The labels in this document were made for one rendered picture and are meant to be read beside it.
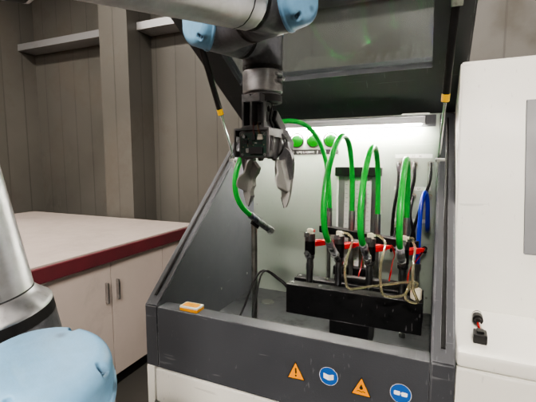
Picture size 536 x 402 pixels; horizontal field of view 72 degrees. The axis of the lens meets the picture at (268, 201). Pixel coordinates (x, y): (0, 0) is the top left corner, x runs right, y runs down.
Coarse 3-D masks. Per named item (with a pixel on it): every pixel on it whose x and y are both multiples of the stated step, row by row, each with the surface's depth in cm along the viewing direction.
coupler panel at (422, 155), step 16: (400, 144) 115; (416, 144) 113; (432, 144) 111; (400, 160) 115; (416, 160) 113; (432, 160) 111; (416, 176) 114; (432, 176) 112; (416, 192) 114; (432, 192) 112; (416, 208) 115; (432, 208) 113; (432, 224) 113; (432, 240) 114
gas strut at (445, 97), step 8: (456, 8) 79; (456, 16) 80; (456, 24) 81; (448, 32) 82; (456, 32) 82; (448, 40) 83; (448, 48) 84; (448, 56) 84; (448, 64) 85; (448, 72) 86; (448, 80) 87; (448, 88) 88; (448, 96) 89; (440, 128) 94; (440, 136) 94; (440, 144) 95; (440, 152) 97; (440, 160) 97
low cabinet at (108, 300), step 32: (32, 224) 278; (64, 224) 278; (96, 224) 278; (128, 224) 278; (160, 224) 278; (32, 256) 184; (64, 256) 184; (96, 256) 190; (128, 256) 216; (160, 256) 241; (64, 288) 177; (96, 288) 194; (128, 288) 216; (64, 320) 177; (96, 320) 195; (128, 320) 217; (128, 352) 218
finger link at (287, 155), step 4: (284, 144) 70; (288, 144) 70; (284, 148) 70; (288, 148) 70; (284, 152) 70; (288, 152) 70; (292, 152) 71; (280, 156) 70; (284, 156) 70; (288, 156) 70; (292, 156) 70; (288, 160) 70; (292, 160) 70; (288, 164) 70; (292, 164) 70; (288, 168) 70; (292, 168) 70; (288, 172) 70; (292, 172) 71; (292, 176) 71
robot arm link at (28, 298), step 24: (0, 168) 41; (0, 192) 40; (0, 216) 39; (0, 240) 39; (0, 264) 39; (24, 264) 42; (0, 288) 39; (24, 288) 41; (48, 288) 46; (0, 312) 39; (24, 312) 40; (48, 312) 43; (0, 336) 38
